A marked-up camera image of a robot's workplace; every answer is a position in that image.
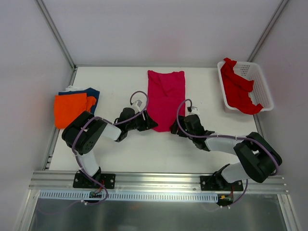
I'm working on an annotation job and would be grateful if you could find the white perforated plastic basket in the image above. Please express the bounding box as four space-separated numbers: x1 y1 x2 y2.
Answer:
217 60 274 113

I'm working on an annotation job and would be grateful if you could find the navy blue folded t shirt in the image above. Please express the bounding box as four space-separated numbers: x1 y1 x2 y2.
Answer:
58 88 100 114

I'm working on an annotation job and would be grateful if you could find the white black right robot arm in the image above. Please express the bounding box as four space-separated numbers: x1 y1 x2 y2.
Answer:
170 115 282 191

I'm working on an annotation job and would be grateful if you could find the magenta t shirt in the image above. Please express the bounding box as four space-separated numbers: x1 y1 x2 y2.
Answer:
147 70 186 132

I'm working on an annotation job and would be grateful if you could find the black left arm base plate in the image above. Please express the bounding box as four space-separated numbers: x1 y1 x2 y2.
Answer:
73 171 116 189

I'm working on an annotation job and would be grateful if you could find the white slotted cable duct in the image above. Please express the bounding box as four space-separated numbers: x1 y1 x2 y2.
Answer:
39 190 218 203

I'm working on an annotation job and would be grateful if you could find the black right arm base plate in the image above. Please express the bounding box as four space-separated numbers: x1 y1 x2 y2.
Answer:
199 176 244 192

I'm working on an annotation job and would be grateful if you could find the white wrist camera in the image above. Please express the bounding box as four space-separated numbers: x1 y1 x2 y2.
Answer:
131 100 142 114
188 106 200 116

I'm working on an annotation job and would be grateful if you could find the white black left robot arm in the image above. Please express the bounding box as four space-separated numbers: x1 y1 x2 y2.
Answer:
62 107 158 188

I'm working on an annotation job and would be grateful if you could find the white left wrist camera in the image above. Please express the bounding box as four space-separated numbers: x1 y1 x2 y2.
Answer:
131 100 142 114

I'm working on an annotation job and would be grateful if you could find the white folded t shirt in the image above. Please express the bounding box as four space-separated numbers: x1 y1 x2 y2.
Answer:
65 85 85 92

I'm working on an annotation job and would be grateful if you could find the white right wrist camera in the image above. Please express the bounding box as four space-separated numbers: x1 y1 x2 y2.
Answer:
188 106 200 116

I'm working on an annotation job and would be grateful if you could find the aluminium front rail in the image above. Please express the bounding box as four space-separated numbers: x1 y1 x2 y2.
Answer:
28 170 290 194

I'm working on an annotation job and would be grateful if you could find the orange folded t shirt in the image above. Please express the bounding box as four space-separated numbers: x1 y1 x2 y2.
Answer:
54 93 92 129

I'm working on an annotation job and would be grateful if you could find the red t shirt in basket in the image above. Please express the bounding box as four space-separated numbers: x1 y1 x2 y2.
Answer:
220 58 263 115

